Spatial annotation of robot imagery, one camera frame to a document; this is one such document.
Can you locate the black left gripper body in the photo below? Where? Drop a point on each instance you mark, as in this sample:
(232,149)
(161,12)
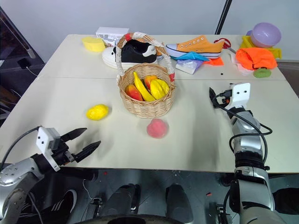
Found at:
(62,152)

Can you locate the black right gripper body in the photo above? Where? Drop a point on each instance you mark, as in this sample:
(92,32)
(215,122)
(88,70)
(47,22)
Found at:
(224,100)

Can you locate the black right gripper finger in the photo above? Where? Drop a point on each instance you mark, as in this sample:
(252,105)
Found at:
(213,96)

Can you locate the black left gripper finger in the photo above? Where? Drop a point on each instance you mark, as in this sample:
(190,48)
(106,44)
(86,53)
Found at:
(74,133)
(90,149)

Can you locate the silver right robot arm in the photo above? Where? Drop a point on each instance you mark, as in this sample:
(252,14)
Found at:
(250,158)

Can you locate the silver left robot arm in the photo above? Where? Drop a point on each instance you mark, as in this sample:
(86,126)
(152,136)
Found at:
(16,177)

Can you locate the pink peach toy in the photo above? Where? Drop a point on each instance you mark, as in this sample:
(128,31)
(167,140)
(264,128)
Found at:
(157,128)

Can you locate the yellow toy lemon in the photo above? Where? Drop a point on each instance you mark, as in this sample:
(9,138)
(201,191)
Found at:
(97,112)

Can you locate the orange paper piece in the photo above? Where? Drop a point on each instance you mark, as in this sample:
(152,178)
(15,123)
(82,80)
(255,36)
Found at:
(216,61)

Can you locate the white crumpled paper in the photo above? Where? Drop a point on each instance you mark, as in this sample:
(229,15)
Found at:
(240,68)

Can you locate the white lilac plastic bag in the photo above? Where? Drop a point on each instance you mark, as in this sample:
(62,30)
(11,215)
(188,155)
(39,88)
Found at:
(188,66)

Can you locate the blue plastic bag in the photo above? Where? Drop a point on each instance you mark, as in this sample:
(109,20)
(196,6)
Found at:
(192,56)

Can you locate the green round item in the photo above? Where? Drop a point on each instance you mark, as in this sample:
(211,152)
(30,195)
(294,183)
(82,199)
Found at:
(262,73)

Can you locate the orange canvas sneaker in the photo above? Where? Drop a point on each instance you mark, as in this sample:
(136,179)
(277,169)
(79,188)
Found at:
(201,46)

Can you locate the black shoe with white stripes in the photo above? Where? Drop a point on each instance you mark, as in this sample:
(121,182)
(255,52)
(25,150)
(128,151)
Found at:
(58,205)

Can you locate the orange cloth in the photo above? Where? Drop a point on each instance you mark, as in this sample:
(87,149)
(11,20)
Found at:
(257,57)

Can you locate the yellow toy starfruit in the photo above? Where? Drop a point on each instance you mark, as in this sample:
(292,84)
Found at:
(158,88)

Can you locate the red scissors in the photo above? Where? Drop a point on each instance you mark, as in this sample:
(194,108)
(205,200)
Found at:
(226,43)

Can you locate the dark rounded shape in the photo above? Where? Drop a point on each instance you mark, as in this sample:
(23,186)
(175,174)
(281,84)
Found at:
(121,200)

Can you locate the yellow plastic tray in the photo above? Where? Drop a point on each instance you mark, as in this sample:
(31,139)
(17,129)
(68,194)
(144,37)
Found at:
(247,42)

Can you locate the orange red toy peach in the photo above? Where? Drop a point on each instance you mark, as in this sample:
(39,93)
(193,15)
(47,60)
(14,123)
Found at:
(149,81)

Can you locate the red yellow toy mango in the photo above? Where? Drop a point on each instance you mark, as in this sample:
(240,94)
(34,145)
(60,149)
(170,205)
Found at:
(133,92)

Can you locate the small purple cup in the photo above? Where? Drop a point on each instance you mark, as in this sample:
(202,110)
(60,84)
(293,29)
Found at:
(249,33)

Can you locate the yellow toy banana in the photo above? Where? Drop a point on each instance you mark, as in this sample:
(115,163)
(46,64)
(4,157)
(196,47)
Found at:
(141,87)

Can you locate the purple plastic bowl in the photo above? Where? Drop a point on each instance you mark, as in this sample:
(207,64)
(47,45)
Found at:
(266,35)

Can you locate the black pole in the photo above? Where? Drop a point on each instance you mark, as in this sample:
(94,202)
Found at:
(223,16)

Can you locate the black and white sneaker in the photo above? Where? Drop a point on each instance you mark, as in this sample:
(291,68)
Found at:
(135,54)

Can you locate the yellow bowl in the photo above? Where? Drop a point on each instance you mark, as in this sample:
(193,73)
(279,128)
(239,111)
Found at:
(93,44)

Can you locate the white cardboard box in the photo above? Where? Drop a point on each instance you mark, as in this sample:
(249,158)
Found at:
(112,32)

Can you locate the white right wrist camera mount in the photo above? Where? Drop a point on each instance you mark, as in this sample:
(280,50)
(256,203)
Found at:
(240,94)

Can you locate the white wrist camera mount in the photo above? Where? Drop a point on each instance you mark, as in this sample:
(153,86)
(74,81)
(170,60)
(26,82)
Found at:
(44,140)
(240,94)

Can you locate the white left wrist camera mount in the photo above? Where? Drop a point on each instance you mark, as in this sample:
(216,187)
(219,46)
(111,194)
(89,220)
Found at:
(44,140)

